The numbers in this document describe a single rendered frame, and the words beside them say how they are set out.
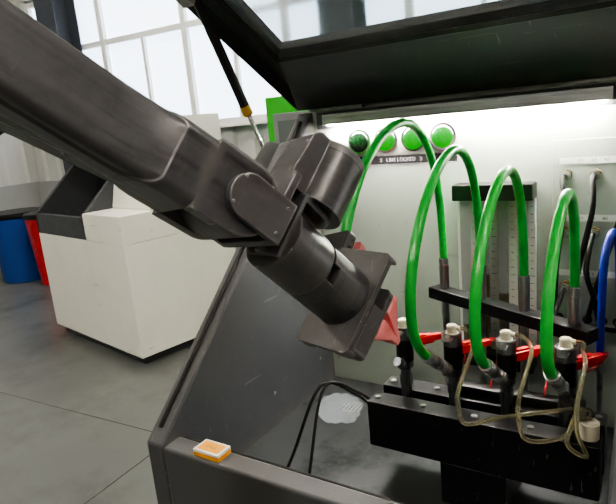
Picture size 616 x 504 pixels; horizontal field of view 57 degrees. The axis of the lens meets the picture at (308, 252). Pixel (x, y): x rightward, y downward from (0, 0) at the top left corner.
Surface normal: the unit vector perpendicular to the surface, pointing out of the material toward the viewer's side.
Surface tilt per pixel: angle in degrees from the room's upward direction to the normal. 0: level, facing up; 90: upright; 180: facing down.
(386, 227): 90
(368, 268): 46
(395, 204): 90
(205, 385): 90
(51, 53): 80
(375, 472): 0
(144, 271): 90
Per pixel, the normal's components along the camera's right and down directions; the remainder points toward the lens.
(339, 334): -0.58, -0.51
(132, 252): 0.72, 0.09
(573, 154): -0.53, 0.24
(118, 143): 0.53, -0.01
